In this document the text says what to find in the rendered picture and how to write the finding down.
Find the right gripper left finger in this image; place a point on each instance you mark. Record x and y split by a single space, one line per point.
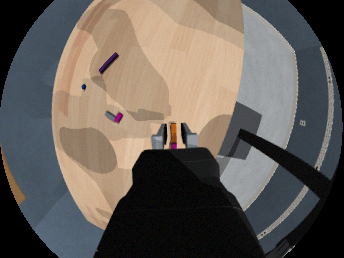
160 139

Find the orange rod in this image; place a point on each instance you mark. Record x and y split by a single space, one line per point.
173 132

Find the purple rod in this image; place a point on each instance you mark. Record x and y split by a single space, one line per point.
108 62

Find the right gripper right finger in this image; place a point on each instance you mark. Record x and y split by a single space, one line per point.
189 138

